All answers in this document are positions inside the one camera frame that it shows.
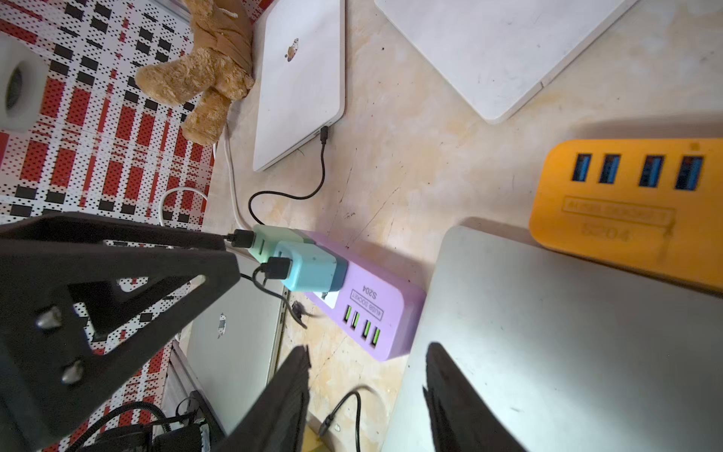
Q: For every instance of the silver laptop front left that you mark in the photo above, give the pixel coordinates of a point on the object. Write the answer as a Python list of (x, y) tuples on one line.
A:
[(231, 349)]

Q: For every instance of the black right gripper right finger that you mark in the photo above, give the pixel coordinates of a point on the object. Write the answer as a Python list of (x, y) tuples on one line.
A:
[(459, 419)]

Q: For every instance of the white laptop left back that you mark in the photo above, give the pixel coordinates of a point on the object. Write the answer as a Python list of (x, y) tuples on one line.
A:
[(302, 76)]

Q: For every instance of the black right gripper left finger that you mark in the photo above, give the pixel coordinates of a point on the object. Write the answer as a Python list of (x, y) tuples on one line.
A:
[(277, 420)]

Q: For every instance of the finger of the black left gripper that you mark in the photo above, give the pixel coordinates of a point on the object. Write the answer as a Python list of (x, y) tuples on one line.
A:
[(86, 301)]

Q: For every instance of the purple power strip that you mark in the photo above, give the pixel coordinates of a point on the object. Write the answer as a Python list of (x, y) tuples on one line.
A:
[(379, 310)]

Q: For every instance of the silver laptop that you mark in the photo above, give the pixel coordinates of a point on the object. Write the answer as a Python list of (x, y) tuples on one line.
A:
[(568, 355), (231, 349)]

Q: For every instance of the white laptop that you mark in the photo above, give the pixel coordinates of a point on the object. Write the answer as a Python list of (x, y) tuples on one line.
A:
[(302, 76), (498, 55)]

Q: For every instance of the silver laptop front right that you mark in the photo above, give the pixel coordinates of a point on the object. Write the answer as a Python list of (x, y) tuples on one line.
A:
[(568, 355)]

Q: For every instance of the yellow power strip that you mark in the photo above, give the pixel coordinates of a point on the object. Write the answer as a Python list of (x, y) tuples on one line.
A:
[(650, 205)]

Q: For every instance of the white laptop right back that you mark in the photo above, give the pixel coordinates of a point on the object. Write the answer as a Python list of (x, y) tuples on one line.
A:
[(498, 55)]

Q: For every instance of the brown teddy bear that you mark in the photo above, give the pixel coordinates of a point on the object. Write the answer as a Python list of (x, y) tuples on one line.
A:
[(218, 69)]

